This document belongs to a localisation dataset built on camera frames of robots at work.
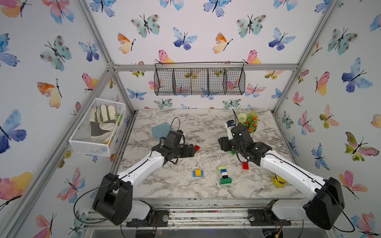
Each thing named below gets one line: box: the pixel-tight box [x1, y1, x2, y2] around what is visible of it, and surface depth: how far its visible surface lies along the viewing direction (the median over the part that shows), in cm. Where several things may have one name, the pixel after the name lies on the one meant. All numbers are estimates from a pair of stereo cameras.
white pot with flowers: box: [237, 110, 261, 134], surface depth 95 cm
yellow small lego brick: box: [194, 169, 202, 177], surface depth 88 cm
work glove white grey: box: [89, 104, 123, 144], surface depth 76 cm
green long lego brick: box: [219, 177, 233, 184], surface depth 86 cm
